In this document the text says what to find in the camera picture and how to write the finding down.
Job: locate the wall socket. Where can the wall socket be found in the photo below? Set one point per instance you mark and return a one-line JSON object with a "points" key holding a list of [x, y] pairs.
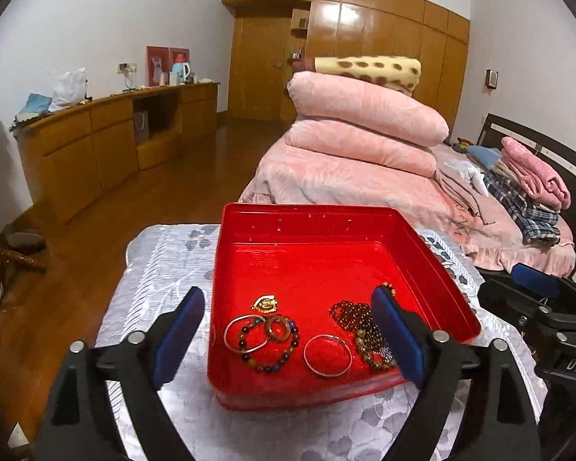
{"points": [[127, 68]]}

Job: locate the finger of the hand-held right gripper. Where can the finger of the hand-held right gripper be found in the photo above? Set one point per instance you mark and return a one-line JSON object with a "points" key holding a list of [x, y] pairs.
{"points": [[535, 278], [509, 300]]}

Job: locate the pink folded blanket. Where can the pink folded blanket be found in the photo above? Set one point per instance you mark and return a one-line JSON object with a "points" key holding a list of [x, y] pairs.
{"points": [[537, 173]]}

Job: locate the pink bedspread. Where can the pink bedspread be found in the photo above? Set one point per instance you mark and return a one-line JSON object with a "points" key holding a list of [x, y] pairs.
{"points": [[341, 187]]}

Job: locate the white cloth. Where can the white cloth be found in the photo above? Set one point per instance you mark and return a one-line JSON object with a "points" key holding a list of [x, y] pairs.
{"points": [[465, 173]]}

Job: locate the yellow spotted blanket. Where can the yellow spotted blanket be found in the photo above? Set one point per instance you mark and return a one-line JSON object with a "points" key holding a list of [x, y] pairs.
{"points": [[369, 72]]}

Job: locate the wooden wardrobe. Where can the wooden wardrobe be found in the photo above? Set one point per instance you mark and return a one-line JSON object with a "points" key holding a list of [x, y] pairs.
{"points": [[365, 24]]}

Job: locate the plaid clothing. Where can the plaid clothing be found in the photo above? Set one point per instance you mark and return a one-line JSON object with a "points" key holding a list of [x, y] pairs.
{"points": [[528, 211]]}

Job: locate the wall switch panel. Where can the wall switch panel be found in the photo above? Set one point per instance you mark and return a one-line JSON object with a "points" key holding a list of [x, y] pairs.
{"points": [[491, 78]]}

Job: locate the pink folded quilt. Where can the pink folded quilt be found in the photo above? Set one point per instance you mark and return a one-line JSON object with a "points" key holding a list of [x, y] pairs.
{"points": [[365, 105], [355, 149]]}

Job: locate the white patterned tablecloth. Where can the white patterned tablecloth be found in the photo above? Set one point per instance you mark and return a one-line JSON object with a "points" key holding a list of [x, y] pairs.
{"points": [[269, 432]]}

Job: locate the red picture frame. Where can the red picture frame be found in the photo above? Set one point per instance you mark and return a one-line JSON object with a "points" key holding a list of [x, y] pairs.
{"points": [[157, 65], [180, 52]]}

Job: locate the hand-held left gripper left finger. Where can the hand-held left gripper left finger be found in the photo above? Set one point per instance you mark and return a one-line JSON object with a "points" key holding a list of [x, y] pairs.
{"points": [[180, 341]]}

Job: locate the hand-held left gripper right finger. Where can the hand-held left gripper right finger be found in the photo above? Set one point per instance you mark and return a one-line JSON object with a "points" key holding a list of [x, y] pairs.
{"points": [[396, 341]]}

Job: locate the clear plastic bag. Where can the clear plastic bag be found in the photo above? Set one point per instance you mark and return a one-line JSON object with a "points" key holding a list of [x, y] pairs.
{"points": [[69, 91]]}

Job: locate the light blue cloth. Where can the light blue cloth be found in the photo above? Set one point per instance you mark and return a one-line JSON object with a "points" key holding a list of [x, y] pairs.
{"points": [[33, 105]]}

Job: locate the paper bag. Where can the paper bag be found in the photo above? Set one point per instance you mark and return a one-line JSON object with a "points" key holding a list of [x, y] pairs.
{"points": [[141, 127]]}

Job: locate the red plastic box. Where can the red plastic box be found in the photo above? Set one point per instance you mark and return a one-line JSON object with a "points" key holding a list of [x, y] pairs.
{"points": [[317, 269]]}

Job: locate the wooden coat rack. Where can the wooden coat rack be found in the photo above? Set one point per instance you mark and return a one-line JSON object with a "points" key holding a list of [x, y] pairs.
{"points": [[9, 254]]}

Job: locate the blue pillow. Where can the blue pillow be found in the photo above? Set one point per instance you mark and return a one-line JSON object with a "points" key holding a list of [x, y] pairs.
{"points": [[482, 157]]}

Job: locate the gold pendant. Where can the gold pendant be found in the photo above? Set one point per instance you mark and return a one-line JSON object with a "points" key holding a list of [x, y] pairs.
{"points": [[265, 303]]}

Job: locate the wooden sideboard cabinet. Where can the wooden sideboard cabinet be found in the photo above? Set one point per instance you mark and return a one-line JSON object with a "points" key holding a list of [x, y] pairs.
{"points": [[77, 163]]}

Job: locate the pink and blue thermos jug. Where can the pink and blue thermos jug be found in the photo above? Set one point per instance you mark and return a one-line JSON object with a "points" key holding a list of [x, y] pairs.
{"points": [[180, 69]]}

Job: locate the silver bangle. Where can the silver bangle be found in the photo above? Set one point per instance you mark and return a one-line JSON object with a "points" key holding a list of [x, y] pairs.
{"points": [[226, 336], [305, 356]]}

